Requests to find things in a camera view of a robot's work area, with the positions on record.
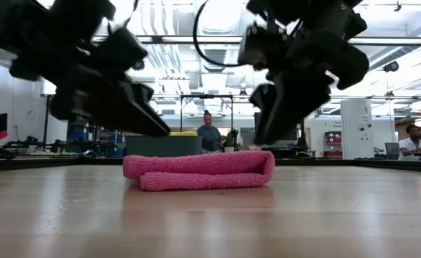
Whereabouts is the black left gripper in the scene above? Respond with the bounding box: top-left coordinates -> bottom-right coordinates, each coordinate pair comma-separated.
49,67 -> 171,138

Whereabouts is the overhead bar with light strips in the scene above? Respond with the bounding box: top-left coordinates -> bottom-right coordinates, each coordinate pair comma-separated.
0,34 -> 421,47

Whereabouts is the person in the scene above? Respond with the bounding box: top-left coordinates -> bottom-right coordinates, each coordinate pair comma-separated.
196,110 -> 225,153
398,124 -> 421,161

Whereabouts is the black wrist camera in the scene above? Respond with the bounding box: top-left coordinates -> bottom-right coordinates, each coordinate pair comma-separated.
237,23 -> 292,71
88,27 -> 149,72

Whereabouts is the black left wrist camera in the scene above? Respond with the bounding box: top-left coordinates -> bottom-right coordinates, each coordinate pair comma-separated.
88,27 -> 149,72

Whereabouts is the pink microfiber towel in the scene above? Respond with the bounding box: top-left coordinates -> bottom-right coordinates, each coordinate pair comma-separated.
122,150 -> 276,192

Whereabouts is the blue storage bin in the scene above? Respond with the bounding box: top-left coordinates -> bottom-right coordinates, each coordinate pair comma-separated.
69,128 -> 94,141
106,131 -> 126,158

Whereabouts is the teal plastic bin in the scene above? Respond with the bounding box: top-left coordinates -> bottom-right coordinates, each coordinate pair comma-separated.
125,135 -> 203,158

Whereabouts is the white pillar with signs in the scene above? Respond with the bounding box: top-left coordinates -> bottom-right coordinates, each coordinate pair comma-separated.
340,98 -> 374,161

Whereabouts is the black background rig frame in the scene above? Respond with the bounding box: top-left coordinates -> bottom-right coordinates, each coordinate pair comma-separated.
40,92 -> 235,151

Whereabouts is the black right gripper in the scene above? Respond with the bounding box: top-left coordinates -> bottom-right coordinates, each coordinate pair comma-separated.
248,30 -> 371,146

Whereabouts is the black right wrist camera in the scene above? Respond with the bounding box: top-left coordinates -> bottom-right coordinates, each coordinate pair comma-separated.
237,23 -> 292,71

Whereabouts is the grey laptop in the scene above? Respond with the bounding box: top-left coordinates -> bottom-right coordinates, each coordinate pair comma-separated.
384,142 -> 401,161

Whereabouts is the rack with red bins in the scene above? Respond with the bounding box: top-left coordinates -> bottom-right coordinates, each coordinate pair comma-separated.
323,130 -> 343,158

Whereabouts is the silver ceiling duct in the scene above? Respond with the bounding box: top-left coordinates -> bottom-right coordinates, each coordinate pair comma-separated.
195,0 -> 246,36

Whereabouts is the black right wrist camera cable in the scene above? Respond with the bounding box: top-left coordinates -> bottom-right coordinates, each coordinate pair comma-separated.
192,0 -> 247,68

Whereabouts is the black aluminium table frame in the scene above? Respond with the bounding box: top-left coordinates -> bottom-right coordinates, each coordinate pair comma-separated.
0,156 -> 421,173

